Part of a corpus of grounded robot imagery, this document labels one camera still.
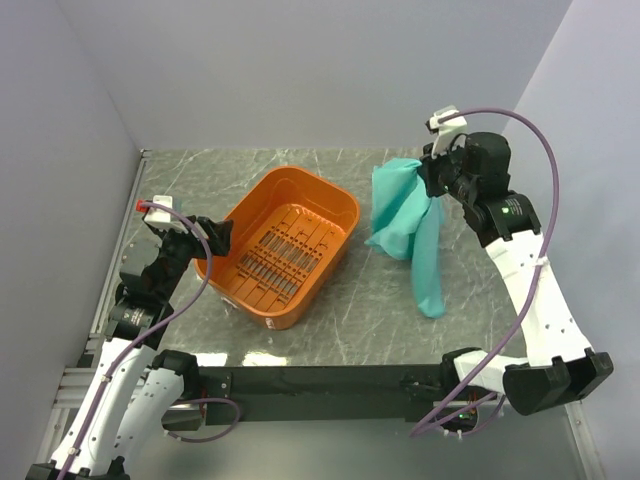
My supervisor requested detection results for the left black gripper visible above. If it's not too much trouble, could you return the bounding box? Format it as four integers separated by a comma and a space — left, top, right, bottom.
155, 215, 233, 300

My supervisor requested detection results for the aluminium rail frame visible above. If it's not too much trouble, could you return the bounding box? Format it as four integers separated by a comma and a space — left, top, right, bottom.
35, 149, 153, 463

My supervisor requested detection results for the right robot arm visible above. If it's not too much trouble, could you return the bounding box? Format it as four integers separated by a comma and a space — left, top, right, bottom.
418, 132, 614, 416

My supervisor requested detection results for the black base beam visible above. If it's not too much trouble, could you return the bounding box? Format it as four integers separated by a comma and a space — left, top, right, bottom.
197, 363, 506, 427

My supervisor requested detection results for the purple cable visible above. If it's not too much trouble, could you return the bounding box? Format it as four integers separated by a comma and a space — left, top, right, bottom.
54, 202, 242, 474
409, 107, 559, 439

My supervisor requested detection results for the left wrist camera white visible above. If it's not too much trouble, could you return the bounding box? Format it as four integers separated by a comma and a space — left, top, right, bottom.
135, 195, 187, 233

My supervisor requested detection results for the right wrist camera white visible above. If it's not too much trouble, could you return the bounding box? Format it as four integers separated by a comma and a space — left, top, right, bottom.
426, 105, 467, 158

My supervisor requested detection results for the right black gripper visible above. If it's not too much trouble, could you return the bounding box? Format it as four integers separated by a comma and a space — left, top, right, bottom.
419, 136, 478, 205

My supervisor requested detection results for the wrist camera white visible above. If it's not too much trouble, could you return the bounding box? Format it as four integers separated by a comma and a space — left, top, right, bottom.
135, 195, 187, 233
426, 105, 467, 158

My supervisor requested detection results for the teal t shirt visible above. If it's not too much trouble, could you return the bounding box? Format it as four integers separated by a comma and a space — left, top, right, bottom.
365, 158, 445, 318

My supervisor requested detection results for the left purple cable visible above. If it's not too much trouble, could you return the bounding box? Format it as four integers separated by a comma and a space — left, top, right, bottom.
54, 202, 242, 474

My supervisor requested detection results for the orange plastic basket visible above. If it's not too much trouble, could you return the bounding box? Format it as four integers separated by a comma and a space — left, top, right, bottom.
194, 166, 360, 330

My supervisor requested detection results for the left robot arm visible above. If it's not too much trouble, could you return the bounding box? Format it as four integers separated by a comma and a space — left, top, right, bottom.
27, 214, 233, 479

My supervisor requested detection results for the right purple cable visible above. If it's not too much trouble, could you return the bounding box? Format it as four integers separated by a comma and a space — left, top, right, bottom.
409, 107, 559, 439

